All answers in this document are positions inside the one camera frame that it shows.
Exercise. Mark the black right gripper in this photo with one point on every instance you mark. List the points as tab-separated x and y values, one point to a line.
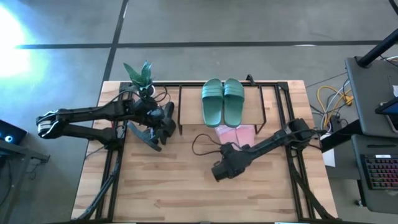
231	163

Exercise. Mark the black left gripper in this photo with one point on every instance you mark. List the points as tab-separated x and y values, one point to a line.
147	112

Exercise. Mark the pink rubber slide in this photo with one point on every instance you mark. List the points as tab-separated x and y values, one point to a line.
247	133
225	133

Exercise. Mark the green rubber slide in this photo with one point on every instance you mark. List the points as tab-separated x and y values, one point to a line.
212	109
234	109

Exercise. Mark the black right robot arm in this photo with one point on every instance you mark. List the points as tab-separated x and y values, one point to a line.
273	138

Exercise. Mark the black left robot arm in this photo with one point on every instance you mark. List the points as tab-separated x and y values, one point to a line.
102	112

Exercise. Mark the green plant in white pot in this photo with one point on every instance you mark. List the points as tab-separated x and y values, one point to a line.
140	79

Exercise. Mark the white paper sheet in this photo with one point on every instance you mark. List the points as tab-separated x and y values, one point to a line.
329	158

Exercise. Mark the black diagonal desk strut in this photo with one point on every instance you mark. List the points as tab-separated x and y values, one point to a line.
342	137

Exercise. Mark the grey metal stand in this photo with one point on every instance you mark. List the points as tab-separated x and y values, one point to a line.
31	154

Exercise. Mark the black device with blue light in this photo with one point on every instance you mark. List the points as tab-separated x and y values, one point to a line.
12	132

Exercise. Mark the grey keyboard tray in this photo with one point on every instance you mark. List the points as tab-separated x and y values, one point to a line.
373	202

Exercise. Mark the grey desk top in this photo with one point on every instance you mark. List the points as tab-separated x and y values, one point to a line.
367	99

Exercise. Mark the backlit black keyboard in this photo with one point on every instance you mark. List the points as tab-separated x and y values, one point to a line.
382	172

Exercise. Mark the black tablet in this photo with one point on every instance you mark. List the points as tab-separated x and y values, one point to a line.
391	109

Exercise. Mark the black pole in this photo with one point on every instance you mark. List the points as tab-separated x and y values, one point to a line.
376	48

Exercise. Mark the wooden shelf with black frame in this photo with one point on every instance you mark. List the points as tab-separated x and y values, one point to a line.
191	105

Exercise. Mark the black metal table frame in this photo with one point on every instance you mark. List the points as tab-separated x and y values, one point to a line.
174	84

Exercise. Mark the small black bracket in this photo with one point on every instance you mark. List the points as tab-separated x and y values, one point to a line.
249	78

